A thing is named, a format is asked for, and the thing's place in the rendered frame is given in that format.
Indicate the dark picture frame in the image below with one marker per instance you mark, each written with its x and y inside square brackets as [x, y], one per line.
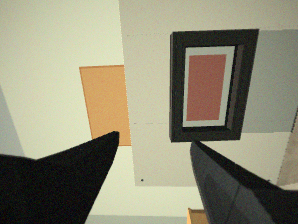
[210, 74]

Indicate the pale grey flat panel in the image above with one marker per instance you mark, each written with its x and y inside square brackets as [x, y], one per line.
[146, 26]

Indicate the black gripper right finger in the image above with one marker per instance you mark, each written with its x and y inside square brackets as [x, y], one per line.
[231, 194]

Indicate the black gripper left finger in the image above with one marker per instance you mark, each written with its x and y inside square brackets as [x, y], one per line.
[60, 188]

